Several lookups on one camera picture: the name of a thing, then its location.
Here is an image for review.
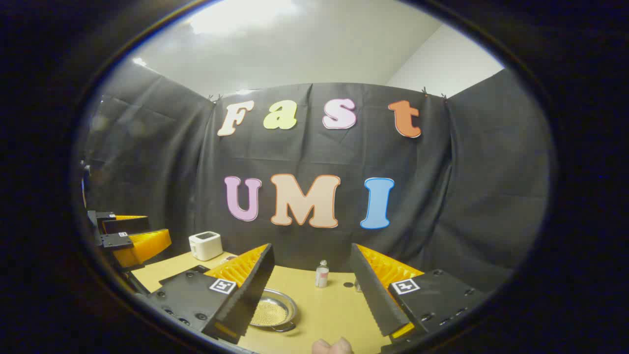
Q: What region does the heap of yellow soybeans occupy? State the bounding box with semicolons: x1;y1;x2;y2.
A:
251;300;289;327

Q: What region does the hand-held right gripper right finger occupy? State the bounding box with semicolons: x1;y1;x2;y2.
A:
350;243;488;341

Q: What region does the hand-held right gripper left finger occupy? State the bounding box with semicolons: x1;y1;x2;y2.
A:
146;243;276;345

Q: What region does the steel pot with black handles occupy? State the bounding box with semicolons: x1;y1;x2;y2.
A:
249;288;298;333

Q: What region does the white toaster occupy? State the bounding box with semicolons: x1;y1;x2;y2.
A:
189;231;224;262

